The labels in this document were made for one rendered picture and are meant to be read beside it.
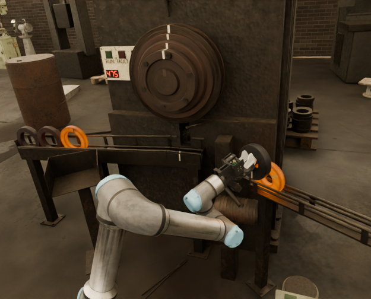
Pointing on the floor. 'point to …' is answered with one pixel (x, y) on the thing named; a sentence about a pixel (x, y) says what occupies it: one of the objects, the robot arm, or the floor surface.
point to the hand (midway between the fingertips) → (254, 157)
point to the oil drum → (38, 91)
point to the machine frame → (223, 113)
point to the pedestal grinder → (25, 37)
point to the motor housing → (222, 205)
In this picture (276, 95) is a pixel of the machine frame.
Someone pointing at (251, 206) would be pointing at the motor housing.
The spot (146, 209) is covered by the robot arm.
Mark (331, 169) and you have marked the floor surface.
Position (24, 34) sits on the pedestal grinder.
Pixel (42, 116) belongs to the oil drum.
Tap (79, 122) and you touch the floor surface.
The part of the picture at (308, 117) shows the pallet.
